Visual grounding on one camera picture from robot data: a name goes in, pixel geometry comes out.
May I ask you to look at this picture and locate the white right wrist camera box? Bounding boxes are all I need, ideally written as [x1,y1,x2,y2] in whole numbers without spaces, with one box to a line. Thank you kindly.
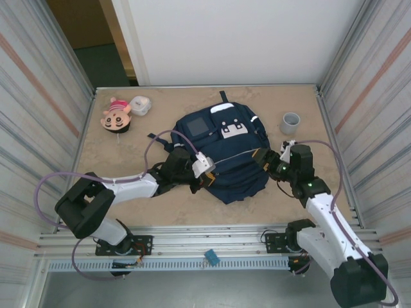
[279,139,298,163]

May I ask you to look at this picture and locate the black connector with red wires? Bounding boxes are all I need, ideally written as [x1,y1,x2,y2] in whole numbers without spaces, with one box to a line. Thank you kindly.
[111,243,150,271]
[287,245,313,275]

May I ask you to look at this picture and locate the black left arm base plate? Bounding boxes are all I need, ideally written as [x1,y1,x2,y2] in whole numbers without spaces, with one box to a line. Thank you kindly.
[95,235,154,257]

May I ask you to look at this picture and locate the navy blue backpack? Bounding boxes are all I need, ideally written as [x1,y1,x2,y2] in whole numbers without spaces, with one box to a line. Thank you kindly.
[146,90,270,205]

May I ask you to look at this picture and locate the small white rounded case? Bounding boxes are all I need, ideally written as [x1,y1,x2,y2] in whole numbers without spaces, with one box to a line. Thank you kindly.
[130,95,153,117]

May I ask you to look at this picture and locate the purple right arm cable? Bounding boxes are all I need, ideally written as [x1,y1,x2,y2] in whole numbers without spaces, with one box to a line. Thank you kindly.
[293,139,399,307]

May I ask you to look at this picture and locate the pink plush doll head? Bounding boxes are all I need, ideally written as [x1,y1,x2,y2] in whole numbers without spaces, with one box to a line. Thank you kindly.
[101,98,133,133]

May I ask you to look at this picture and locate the grey cup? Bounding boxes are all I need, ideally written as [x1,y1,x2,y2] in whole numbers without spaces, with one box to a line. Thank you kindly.
[279,112,301,135]

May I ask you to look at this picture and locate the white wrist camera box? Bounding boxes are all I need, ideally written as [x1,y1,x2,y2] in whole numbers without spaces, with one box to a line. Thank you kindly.
[279,139,298,163]
[191,153,216,179]

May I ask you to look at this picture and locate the aluminium frame rails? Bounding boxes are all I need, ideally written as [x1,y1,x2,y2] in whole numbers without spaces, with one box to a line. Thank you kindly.
[33,224,386,259]

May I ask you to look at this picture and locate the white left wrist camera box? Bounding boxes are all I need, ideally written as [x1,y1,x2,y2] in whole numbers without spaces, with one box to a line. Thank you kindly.
[191,153,216,179]

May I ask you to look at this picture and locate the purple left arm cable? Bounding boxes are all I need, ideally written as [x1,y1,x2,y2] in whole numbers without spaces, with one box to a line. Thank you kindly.
[34,130,202,282]

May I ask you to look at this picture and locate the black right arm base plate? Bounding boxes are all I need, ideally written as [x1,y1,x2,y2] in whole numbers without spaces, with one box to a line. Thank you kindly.
[264,232,323,254]

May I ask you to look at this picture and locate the white door frame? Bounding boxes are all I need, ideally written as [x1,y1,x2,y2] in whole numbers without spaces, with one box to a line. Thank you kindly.
[110,0,152,87]

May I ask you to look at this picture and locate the blue binder clip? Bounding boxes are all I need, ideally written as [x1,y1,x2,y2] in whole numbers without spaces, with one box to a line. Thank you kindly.
[204,248,220,267]

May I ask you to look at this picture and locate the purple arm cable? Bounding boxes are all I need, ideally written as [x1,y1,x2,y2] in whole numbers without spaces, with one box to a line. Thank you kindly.
[34,130,202,282]
[293,139,399,307]

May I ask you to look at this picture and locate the white slotted cable duct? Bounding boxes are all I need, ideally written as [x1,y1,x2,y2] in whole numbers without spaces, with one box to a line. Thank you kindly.
[46,259,290,272]

